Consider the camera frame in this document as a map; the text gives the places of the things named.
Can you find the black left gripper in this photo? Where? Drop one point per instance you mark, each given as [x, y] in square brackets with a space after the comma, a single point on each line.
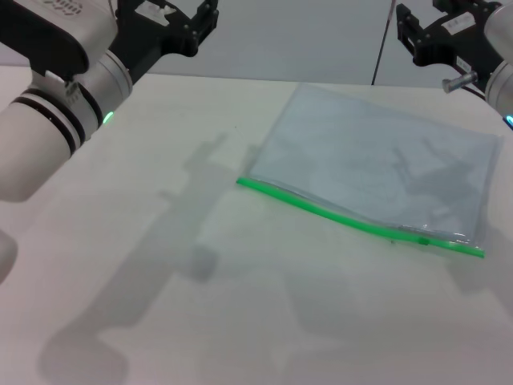
[152, 36]

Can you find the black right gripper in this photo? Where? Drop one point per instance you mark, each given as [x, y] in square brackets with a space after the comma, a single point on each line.
[461, 48]

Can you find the translucent green zip document bag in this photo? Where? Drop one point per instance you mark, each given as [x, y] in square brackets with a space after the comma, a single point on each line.
[360, 160]

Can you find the green zip slider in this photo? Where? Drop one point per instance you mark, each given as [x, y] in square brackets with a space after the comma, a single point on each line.
[423, 241]

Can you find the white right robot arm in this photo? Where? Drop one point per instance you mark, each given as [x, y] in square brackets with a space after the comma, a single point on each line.
[501, 88]

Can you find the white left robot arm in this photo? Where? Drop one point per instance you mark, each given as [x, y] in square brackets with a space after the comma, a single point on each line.
[36, 140]

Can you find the silver metal bolt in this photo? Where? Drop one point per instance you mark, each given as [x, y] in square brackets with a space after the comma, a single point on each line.
[459, 81]

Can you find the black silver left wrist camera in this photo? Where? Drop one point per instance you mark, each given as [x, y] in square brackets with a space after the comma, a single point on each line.
[40, 28]

